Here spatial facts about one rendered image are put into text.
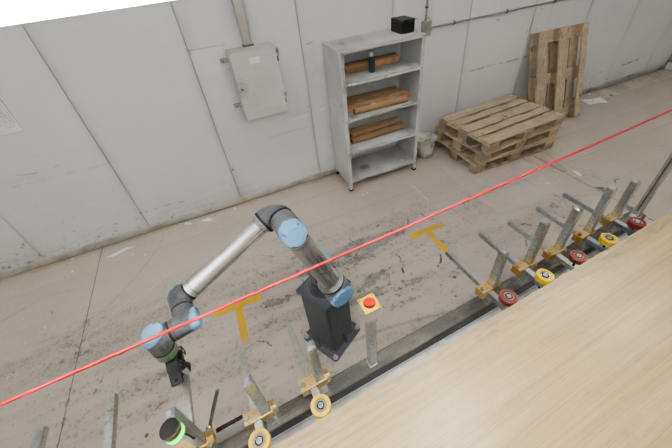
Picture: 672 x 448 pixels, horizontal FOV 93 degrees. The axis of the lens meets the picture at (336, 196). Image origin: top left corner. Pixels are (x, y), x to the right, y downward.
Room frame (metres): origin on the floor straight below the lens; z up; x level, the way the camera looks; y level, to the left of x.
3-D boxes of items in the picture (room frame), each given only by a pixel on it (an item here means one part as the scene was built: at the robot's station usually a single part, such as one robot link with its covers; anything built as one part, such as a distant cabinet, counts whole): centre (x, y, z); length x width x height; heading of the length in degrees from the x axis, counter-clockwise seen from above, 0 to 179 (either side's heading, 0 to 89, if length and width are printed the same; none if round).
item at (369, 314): (0.70, -0.08, 1.18); 0.07 x 0.07 x 0.08; 22
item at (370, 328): (0.70, -0.08, 0.93); 0.05 x 0.04 x 0.45; 112
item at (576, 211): (1.16, -1.23, 0.90); 0.03 x 0.03 x 0.48; 22
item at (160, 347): (0.70, 0.78, 1.14); 0.10 x 0.09 x 0.12; 119
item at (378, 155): (3.30, -0.53, 0.78); 0.90 x 0.45 x 1.55; 109
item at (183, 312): (0.76, 0.69, 1.14); 0.12 x 0.12 x 0.09; 29
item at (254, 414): (0.50, 0.41, 0.82); 0.13 x 0.06 x 0.05; 112
